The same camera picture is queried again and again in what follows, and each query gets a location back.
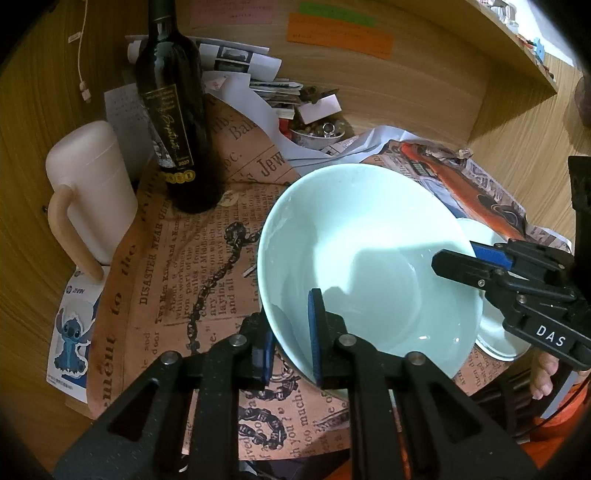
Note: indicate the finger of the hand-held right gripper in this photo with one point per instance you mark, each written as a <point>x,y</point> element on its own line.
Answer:
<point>489,251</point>
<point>457,270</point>

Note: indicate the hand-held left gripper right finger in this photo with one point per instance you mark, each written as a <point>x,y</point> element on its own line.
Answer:
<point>316,332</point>

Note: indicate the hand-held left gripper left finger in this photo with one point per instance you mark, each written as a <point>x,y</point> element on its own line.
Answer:
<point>267,360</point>

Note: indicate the white plate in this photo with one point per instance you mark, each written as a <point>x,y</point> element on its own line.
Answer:
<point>496,332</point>

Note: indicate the mint green deep plate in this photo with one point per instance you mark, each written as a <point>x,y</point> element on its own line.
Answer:
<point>369,230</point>

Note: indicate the person's right hand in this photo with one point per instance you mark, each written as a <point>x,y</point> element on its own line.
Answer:
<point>542,374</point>

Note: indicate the person's orange clothing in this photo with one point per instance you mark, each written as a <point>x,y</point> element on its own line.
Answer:
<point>568,415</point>

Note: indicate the printed newspaper mat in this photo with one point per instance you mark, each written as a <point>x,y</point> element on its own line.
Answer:
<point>184,258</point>

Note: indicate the small bowl of trinkets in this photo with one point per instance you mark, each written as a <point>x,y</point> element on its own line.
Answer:
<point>318,136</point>

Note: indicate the blue cartoon sticker card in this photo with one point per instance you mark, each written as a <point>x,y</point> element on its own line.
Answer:
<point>71,332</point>

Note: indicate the blue and white toy block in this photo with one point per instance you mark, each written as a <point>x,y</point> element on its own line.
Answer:
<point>538,48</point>

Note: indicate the white card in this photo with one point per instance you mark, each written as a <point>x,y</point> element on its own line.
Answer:
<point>321,108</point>

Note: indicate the white paper sheet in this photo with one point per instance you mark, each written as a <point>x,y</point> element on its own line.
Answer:
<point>244,99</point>

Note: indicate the pale pink mug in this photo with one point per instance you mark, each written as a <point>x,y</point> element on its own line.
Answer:
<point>92,184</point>

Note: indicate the dark wine bottle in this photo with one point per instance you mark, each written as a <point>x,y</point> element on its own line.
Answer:
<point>175,115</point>

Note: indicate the orange sticky note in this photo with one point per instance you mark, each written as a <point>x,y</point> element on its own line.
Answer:
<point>339,36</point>

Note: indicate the stack of newspapers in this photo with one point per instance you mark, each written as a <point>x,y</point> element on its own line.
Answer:
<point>240,57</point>

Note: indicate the green sticky note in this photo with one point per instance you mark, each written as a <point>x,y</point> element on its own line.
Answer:
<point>337,10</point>

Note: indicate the pink sticky note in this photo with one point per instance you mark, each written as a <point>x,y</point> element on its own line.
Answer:
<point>231,11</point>

